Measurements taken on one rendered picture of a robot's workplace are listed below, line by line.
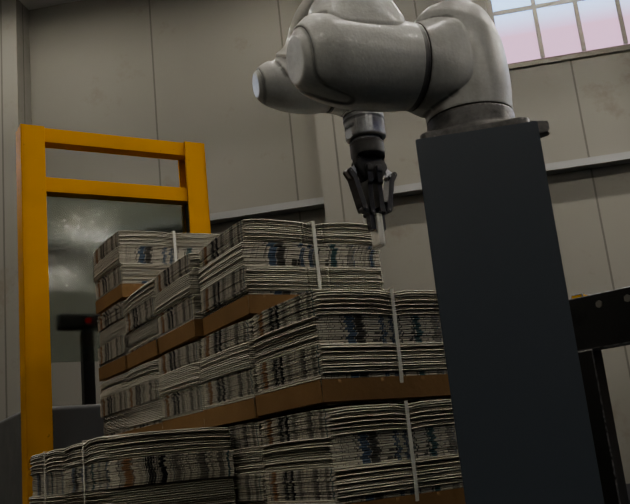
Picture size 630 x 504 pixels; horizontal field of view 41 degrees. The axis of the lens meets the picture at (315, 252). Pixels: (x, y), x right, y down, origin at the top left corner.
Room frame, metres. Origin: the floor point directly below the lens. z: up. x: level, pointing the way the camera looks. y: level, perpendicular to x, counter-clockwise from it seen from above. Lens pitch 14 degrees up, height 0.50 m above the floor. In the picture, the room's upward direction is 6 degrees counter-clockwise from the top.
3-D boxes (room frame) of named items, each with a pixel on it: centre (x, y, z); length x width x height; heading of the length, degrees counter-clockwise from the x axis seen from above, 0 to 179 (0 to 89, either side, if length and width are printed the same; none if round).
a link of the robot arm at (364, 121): (1.75, -0.14, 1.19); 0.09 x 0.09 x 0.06
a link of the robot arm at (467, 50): (1.42, -0.29, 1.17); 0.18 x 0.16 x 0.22; 111
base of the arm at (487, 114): (1.42, -0.32, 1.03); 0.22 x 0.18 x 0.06; 82
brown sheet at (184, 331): (2.35, 0.23, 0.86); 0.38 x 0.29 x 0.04; 120
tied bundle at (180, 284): (2.35, 0.23, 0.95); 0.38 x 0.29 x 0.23; 120
